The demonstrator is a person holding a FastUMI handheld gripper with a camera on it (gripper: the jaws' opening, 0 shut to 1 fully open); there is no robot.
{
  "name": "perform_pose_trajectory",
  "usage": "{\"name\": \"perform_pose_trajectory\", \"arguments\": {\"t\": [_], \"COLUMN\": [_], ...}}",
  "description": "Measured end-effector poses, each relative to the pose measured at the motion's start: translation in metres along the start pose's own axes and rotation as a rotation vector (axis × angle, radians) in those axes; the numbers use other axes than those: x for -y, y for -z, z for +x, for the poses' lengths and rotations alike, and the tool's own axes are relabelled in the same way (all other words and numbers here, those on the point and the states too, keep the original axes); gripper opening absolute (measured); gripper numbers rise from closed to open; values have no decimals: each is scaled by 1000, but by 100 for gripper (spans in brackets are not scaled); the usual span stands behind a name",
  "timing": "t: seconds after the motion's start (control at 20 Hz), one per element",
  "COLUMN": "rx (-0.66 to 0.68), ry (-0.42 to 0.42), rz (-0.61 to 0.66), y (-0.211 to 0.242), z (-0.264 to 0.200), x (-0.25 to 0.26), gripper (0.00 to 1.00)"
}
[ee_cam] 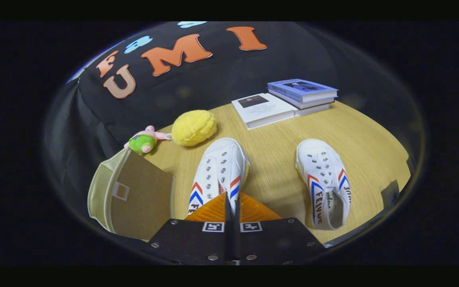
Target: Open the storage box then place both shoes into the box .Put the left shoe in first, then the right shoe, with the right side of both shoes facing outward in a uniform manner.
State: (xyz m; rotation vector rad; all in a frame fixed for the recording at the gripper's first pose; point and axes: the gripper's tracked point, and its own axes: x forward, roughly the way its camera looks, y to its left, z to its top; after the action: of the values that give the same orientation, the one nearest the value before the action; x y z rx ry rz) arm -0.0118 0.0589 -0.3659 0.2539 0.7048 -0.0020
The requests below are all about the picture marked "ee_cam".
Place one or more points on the pink plush toy green shirt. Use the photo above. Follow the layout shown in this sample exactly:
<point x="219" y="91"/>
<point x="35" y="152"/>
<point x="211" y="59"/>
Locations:
<point x="142" y="142"/>

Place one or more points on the yellow plush ball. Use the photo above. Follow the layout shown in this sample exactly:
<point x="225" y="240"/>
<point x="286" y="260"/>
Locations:
<point x="193" y="127"/>

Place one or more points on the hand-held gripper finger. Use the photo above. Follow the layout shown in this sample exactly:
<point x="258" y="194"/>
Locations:
<point x="237" y="239"/>
<point x="228" y="239"/>

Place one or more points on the black table clamp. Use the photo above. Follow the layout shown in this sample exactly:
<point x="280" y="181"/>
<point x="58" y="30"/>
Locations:
<point x="391" y="193"/>

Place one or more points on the white shoe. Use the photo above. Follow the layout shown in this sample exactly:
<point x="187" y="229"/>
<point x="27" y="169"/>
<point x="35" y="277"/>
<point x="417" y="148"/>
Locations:
<point x="321" y="171"/>
<point x="221" y="163"/>

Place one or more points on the black backdrop cloth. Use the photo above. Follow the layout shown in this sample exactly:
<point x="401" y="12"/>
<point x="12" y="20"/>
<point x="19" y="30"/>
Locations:
<point x="221" y="75"/>

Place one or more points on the blue cover book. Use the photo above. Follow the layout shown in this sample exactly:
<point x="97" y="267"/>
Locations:
<point x="305" y="88"/>

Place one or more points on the blue-grey book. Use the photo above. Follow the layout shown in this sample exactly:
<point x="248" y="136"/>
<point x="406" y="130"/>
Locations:
<point x="313" y="103"/>

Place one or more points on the white book dark photo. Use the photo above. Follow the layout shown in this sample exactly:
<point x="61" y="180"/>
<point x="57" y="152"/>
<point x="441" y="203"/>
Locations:
<point x="263" y="109"/>

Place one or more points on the plain white book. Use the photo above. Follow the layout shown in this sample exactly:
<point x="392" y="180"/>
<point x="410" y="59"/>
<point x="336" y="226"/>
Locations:
<point x="313" y="110"/>

